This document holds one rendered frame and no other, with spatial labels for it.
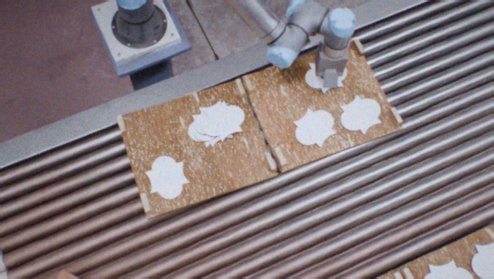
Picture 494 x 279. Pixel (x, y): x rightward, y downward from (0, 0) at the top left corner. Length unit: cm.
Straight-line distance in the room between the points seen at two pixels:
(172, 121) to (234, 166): 24
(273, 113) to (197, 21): 140
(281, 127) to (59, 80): 155
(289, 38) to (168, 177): 55
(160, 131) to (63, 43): 146
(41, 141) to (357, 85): 102
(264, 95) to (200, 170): 32
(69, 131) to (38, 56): 133
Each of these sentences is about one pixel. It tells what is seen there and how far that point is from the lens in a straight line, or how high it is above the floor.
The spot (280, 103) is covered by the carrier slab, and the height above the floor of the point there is 94.
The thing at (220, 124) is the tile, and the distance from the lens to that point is 179.
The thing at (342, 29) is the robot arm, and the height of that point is 125.
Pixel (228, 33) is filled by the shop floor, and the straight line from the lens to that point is 312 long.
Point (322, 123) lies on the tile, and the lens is 185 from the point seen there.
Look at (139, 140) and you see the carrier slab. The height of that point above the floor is 94.
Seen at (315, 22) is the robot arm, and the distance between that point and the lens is 169.
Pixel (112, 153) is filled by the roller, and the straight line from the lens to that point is 185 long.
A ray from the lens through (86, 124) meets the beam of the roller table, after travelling 191.
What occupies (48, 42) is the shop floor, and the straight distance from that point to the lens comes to 323.
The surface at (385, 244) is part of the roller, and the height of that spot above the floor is 92.
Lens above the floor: 259
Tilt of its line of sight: 67 degrees down
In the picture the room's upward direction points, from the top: 1 degrees clockwise
